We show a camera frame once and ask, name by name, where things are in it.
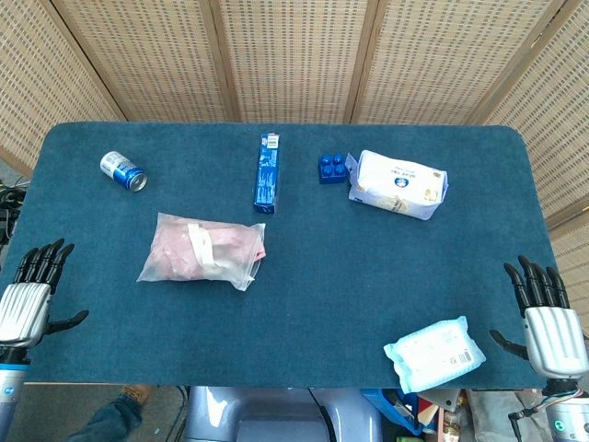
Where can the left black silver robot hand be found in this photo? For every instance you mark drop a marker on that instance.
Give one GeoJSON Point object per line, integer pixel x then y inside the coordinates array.
{"type": "Point", "coordinates": [25, 313]}

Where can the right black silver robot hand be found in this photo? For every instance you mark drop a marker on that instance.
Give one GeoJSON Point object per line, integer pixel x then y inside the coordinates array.
{"type": "Point", "coordinates": [552, 336]}

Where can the translucent white zip bag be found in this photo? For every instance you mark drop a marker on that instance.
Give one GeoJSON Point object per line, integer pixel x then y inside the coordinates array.
{"type": "Point", "coordinates": [234, 274]}

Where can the light blue wet wipes pack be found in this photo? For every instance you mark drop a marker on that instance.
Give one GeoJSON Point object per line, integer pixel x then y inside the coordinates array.
{"type": "Point", "coordinates": [435, 354]}

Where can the brown boot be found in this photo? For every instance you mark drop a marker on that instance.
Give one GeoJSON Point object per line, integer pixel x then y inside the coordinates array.
{"type": "Point", "coordinates": [135, 395]}

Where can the blue jeans leg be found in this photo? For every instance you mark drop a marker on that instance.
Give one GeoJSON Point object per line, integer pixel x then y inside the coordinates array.
{"type": "Point", "coordinates": [110, 421]}

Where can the blue white drink can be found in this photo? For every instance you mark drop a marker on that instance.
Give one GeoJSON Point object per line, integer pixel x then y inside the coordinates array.
{"type": "Point", "coordinates": [120, 169]}

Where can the blue plastic bin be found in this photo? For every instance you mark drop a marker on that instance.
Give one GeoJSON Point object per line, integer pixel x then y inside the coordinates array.
{"type": "Point", "coordinates": [391, 412]}

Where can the white food package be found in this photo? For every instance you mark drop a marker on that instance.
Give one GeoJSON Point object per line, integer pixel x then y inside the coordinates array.
{"type": "Point", "coordinates": [396, 184]}

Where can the wicker folding screen panel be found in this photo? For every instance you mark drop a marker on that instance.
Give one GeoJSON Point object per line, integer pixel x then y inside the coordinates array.
{"type": "Point", "coordinates": [152, 60]}
{"type": "Point", "coordinates": [37, 69]}
{"type": "Point", "coordinates": [437, 60]}
{"type": "Point", "coordinates": [552, 115]}
{"type": "Point", "coordinates": [294, 60]}

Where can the dark blue table mat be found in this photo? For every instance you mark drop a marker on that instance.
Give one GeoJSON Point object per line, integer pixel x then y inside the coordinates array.
{"type": "Point", "coordinates": [322, 276]}

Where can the grey-blue robot torso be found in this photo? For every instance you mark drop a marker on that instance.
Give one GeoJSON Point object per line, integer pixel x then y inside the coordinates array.
{"type": "Point", "coordinates": [276, 414]}

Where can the blue toy building block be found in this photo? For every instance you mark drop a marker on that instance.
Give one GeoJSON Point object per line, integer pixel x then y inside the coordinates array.
{"type": "Point", "coordinates": [332, 169]}

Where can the long blue toothpaste box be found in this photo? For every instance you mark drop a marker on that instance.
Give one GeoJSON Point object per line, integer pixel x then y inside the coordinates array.
{"type": "Point", "coordinates": [267, 179]}

